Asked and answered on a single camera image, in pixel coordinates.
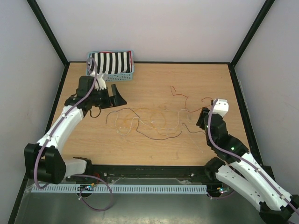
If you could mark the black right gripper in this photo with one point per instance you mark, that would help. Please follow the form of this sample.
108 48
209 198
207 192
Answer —
200 122

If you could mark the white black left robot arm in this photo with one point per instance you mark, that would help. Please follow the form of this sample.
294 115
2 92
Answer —
43 160

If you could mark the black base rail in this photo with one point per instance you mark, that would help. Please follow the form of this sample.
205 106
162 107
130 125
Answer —
195 174

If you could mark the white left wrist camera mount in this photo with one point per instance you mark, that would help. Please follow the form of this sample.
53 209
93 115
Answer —
98 81

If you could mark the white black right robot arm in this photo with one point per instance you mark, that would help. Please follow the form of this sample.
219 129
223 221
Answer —
236 167

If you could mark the black white striped cloth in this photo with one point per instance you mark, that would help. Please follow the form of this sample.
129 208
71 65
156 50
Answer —
111 62

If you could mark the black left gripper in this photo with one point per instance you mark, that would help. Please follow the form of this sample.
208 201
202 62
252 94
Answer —
118 100

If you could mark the light blue slotted cable duct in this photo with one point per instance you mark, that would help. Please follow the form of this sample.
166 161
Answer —
122 189

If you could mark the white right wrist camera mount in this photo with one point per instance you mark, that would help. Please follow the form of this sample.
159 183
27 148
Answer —
220 106

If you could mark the light blue plastic basket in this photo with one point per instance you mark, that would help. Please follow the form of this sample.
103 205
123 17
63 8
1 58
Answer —
119 77

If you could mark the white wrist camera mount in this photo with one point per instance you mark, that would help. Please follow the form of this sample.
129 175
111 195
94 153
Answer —
98 81
220 106

